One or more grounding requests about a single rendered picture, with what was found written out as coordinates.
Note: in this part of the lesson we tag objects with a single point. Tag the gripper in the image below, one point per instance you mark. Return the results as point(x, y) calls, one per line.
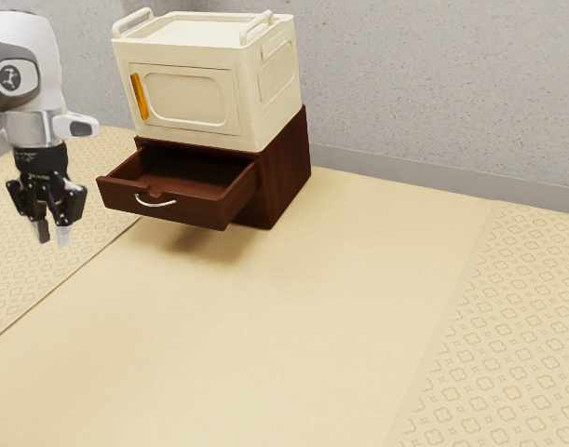
point(39, 163)

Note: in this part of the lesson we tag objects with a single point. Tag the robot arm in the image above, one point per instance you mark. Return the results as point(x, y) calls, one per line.
point(23, 65)

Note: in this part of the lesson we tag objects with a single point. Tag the dark brown open drawer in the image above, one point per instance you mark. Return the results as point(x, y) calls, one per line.
point(177, 188)

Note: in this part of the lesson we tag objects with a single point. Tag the cream box with lid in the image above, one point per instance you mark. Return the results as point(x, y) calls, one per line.
point(205, 70)

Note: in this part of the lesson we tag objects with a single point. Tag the dark brown wooden cabinet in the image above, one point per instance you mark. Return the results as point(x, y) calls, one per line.
point(284, 177)

